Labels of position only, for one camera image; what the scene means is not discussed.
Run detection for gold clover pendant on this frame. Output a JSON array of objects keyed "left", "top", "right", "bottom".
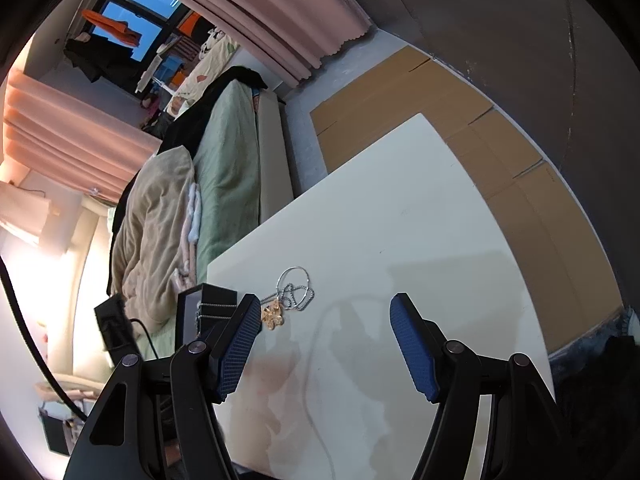
[{"left": 259, "top": 301, "right": 285, "bottom": 332}]

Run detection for dark cloth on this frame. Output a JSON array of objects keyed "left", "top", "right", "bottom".
[{"left": 547, "top": 305, "right": 640, "bottom": 480}]

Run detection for orange box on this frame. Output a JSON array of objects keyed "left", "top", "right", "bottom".
[{"left": 180, "top": 15, "right": 211, "bottom": 41}]

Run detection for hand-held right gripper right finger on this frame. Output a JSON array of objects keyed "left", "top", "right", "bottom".
[{"left": 390, "top": 292, "right": 558, "bottom": 480}]

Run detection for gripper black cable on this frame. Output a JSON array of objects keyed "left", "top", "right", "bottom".
[
  {"left": 127, "top": 317, "right": 161, "bottom": 361},
  {"left": 0, "top": 255, "right": 91, "bottom": 423}
]

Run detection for beige blanket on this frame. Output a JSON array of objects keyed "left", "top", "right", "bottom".
[{"left": 107, "top": 147, "right": 198, "bottom": 323}]

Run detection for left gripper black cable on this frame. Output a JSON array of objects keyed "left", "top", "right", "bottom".
[{"left": 127, "top": 317, "right": 161, "bottom": 361}]

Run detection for pink and white cloth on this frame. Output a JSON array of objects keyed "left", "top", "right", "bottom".
[{"left": 170, "top": 182, "right": 203, "bottom": 281}]

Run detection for floral window seat cushion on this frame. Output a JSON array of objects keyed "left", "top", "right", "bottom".
[{"left": 167, "top": 35, "right": 241, "bottom": 116}]

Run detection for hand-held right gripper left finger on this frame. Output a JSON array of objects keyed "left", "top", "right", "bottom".
[{"left": 62, "top": 294, "right": 263, "bottom": 480}]

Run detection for orange hanging cloth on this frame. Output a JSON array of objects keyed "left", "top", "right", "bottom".
[{"left": 81, "top": 9, "right": 143, "bottom": 47}]

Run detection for black box with white inside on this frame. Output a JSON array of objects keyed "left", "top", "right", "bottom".
[{"left": 176, "top": 283, "right": 238, "bottom": 348}]

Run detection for pink curtain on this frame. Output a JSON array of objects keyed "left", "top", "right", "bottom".
[
  {"left": 0, "top": 67, "right": 163, "bottom": 201},
  {"left": 165, "top": 0, "right": 373, "bottom": 88}
]

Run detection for dark framed window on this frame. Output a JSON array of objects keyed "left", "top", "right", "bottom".
[{"left": 75, "top": 0, "right": 193, "bottom": 91}]

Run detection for bed with green sheet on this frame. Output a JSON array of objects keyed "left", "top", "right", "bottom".
[
  {"left": 192, "top": 80, "right": 296, "bottom": 286},
  {"left": 112, "top": 66, "right": 268, "bottom": 241}
]

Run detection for black hanging clothes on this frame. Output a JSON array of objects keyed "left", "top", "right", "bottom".
[{"left": 65, "top": 35, "right": 133, "bottom": 93}]

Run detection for silver chain necklace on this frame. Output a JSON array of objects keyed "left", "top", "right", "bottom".
[{"left": 276, "top": 266, "right": 317, "bottom": 314}]

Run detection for silver ball chain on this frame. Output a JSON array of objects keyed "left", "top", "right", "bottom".
[{"left": 192, "top": 300, "right": 237, "bottom": 328}]

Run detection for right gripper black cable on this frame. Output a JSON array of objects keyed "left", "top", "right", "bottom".
[{"left": 0, "top": 255, "right": 91, "bottom": 423}]

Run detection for black bag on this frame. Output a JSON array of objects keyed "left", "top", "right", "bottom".
[{"left": 39, "top": 406, "right": 75, "bottom": 456}]

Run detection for small white rack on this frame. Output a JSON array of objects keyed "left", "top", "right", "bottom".
[{"left": 135, "top": 55, "right": 176, "bottom": 96}]

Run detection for brown cardboard sheet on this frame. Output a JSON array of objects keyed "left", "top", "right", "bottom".
[
  {"left": 311, "top": 45, "right": 496, "bottom": 173},
  {"left": 487, "top": 161, "right": 626, "bottom": 356}
]

